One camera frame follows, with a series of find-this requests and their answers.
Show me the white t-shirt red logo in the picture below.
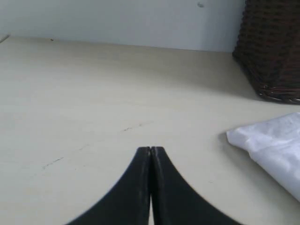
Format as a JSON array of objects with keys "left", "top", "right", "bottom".
[{"left": 226, "top": 112, "right": 300, "bottom": 200}]

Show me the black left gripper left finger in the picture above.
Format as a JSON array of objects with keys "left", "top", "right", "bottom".
[{"left": 69, "top": 147, "right": 151, "bottom": 225}]

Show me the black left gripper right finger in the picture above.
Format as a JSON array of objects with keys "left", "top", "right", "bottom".
[{"left": 150, "top": 147, "right": 239, "bottom": 225}]

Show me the dark brown wicker basket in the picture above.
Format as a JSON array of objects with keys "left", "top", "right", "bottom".
[{"left": 232, "top": 0, "right": 300, "bottom": 105}]

